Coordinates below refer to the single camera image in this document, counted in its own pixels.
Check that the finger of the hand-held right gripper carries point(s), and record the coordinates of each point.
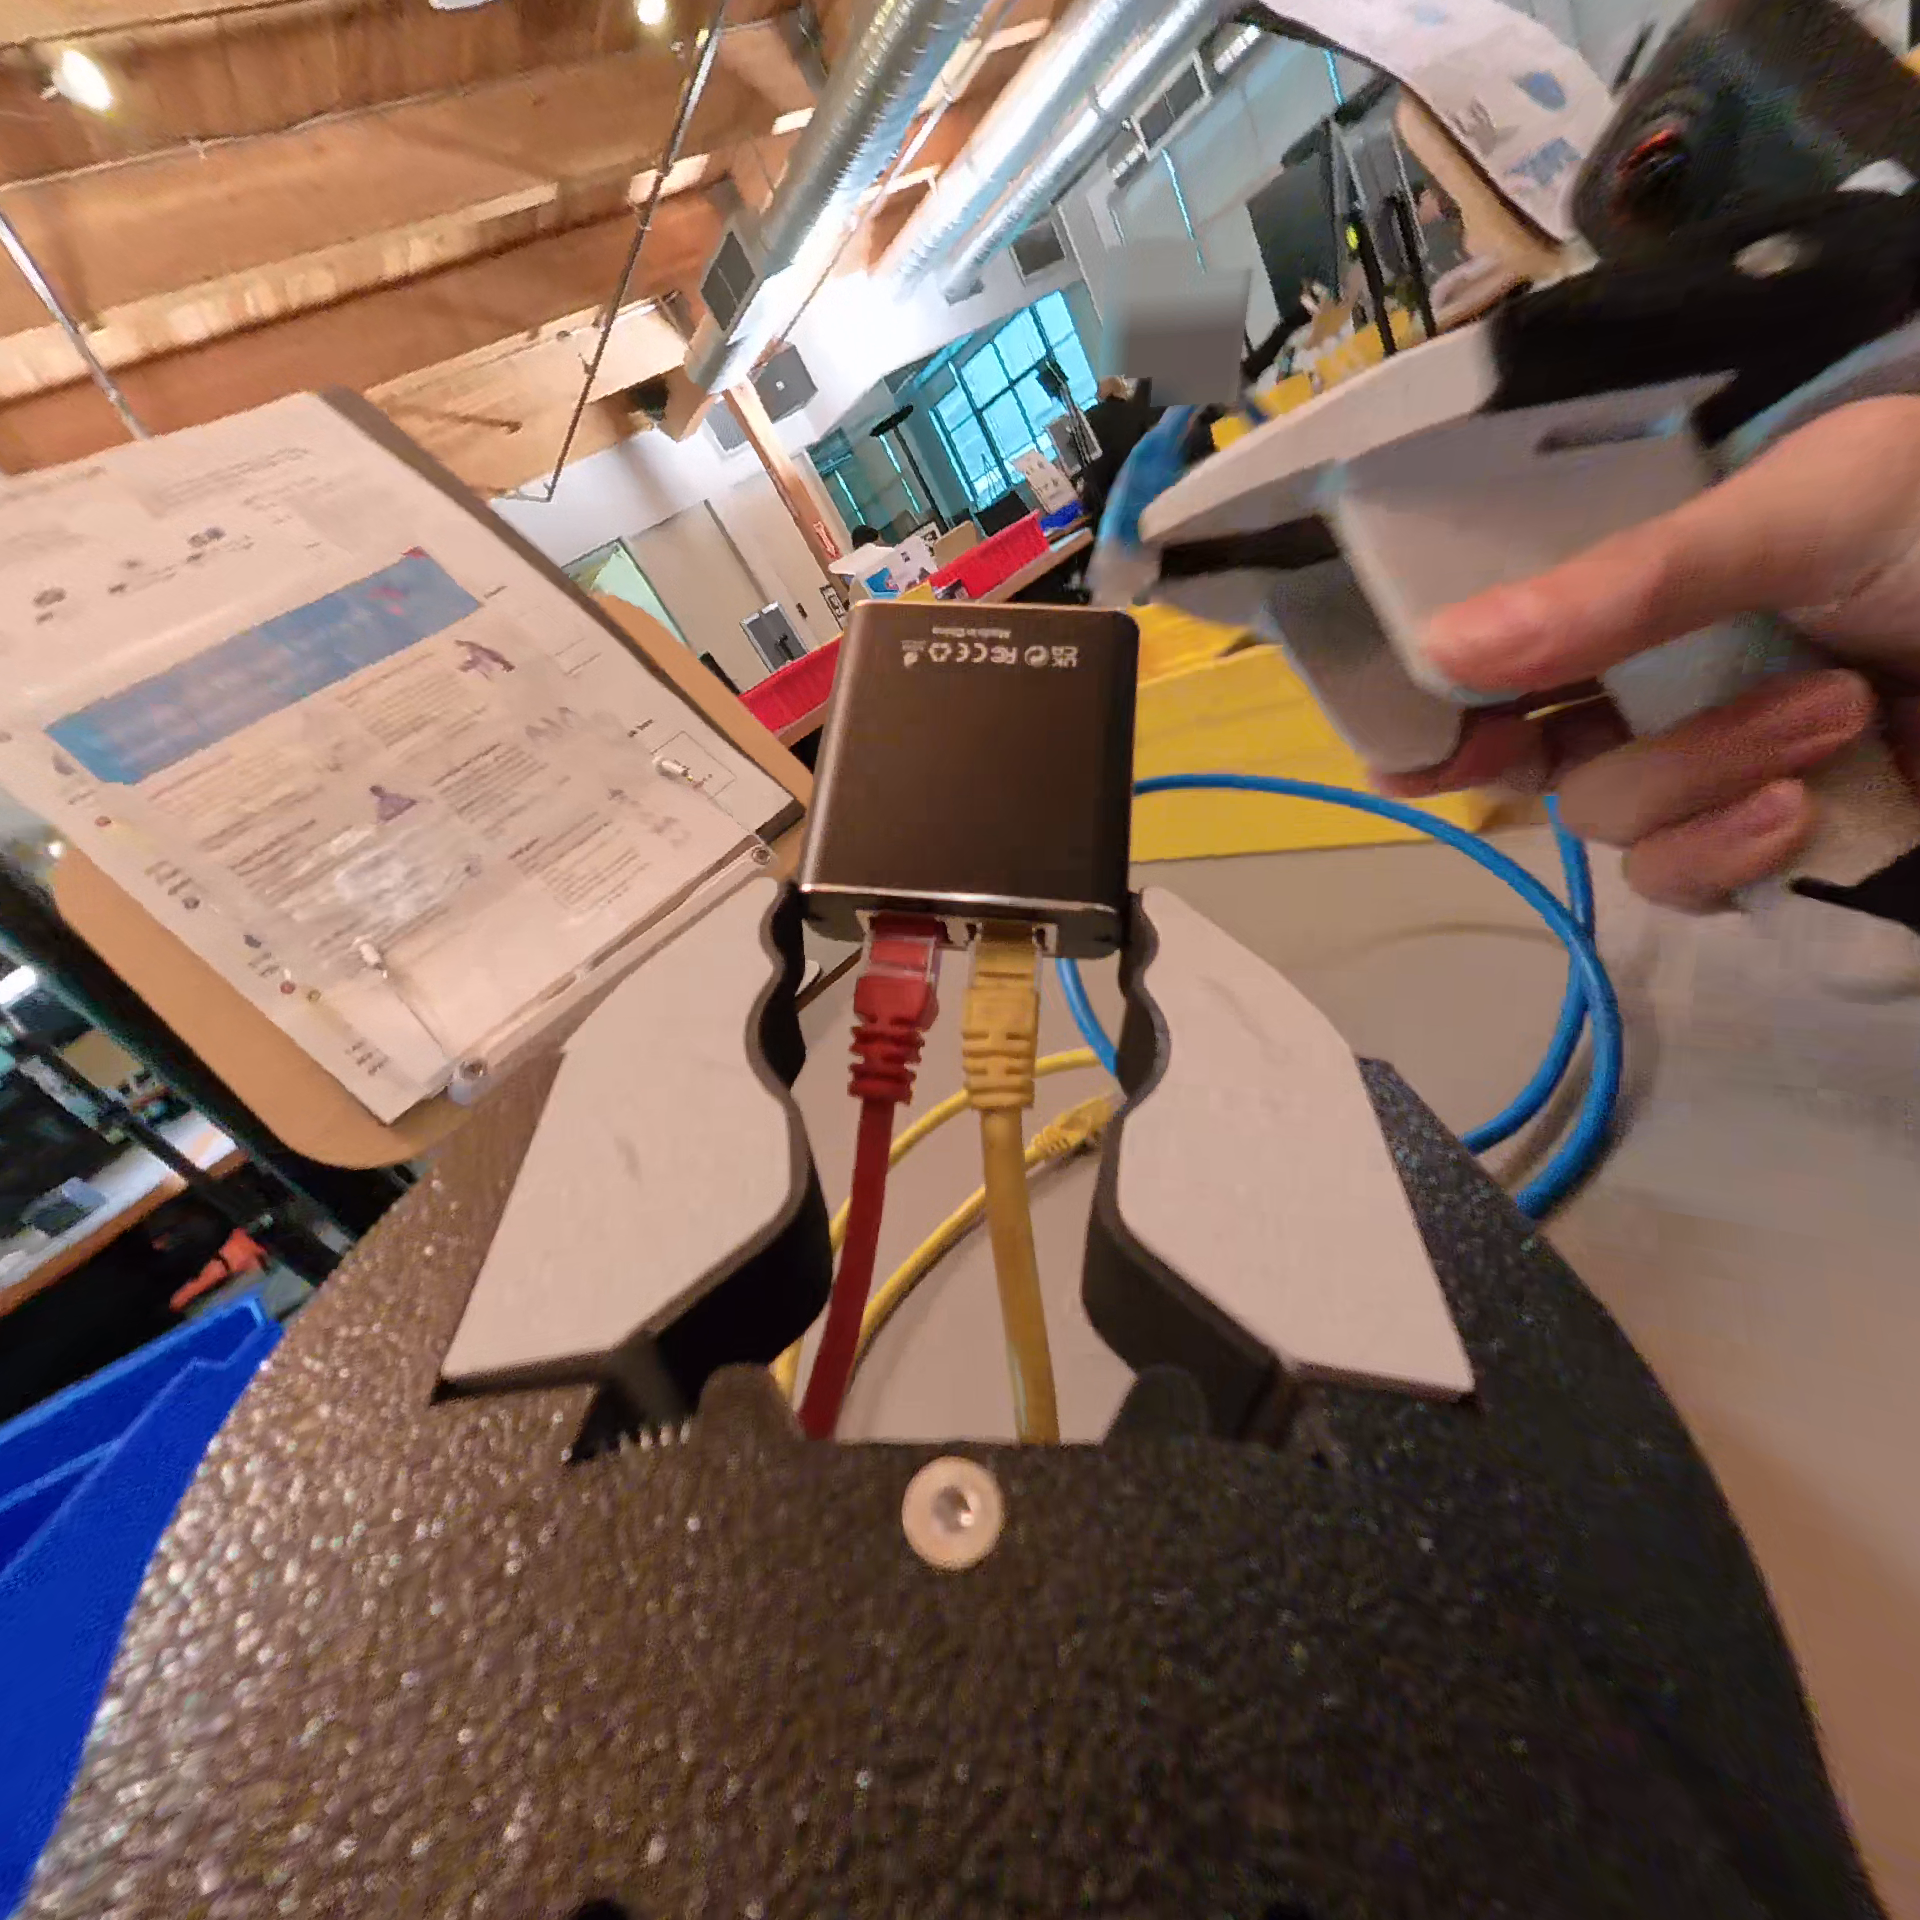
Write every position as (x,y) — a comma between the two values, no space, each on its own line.
(1336,434)

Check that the silver ventilation duct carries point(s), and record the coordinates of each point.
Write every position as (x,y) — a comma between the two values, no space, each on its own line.
(839,148)
(1049,135)

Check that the black wall speaker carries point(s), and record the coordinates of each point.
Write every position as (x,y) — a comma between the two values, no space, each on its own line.
(785,380)

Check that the grey desk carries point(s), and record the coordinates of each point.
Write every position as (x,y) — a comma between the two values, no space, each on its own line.
(1723,1348)

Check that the black network splitter box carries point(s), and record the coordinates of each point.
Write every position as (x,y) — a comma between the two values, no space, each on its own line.
(968,764)

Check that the black tripod pole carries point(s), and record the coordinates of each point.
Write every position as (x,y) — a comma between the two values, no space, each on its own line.
(136,1049)

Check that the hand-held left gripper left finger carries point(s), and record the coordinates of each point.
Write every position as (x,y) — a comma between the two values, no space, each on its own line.
(628,1184)

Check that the blue plastic bin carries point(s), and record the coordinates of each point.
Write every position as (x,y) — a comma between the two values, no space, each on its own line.
(75,1500)

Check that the person's right hand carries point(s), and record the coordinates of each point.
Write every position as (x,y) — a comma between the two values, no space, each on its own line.
(1799,556)

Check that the large yellow plastic bin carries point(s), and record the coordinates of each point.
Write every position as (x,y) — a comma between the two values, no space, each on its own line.
(1275,721)

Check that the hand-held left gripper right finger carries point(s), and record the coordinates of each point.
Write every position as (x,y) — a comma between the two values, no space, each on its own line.
(1289,1184)

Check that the wooden document stand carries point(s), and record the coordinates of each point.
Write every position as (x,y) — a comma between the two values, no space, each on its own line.
(1483,105)
(194,1110)

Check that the red plastic bin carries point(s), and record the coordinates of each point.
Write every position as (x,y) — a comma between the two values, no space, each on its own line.
(786,690)
(991,556)

